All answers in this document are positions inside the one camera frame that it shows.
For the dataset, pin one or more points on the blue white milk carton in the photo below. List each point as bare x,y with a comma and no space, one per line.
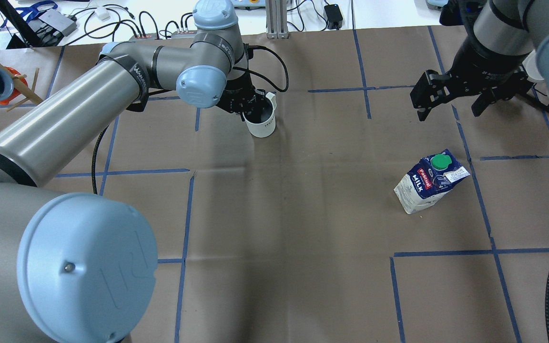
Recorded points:
429,181

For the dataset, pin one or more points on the white mug grey inside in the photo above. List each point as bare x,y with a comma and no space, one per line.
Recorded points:
260,117

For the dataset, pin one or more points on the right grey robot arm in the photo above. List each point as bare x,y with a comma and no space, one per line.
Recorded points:
505,54

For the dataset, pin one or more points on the small grey hub box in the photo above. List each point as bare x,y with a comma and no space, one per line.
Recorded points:
183,34

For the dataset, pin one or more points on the black power adapter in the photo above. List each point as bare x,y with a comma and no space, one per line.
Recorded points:
333,16

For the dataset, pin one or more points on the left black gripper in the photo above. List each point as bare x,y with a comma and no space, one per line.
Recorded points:
237,90

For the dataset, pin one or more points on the grey usb hub box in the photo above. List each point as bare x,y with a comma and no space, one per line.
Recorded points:
60,22

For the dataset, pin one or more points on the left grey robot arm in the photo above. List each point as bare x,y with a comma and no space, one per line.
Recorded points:
76,267

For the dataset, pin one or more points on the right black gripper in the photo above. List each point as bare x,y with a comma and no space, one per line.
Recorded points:
474,64

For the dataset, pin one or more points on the brown paper table cover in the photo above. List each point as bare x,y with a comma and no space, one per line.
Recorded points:
299,237

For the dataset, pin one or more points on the small hub with red lights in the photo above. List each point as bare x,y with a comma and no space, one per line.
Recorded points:
147,36

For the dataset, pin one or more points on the aluminium profile post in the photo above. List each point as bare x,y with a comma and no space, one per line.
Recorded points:
276,19

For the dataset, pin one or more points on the wooden mug tree stand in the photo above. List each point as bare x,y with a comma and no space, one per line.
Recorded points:
27,91

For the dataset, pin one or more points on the orange cup on stand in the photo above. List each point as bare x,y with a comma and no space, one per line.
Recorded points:
15,92

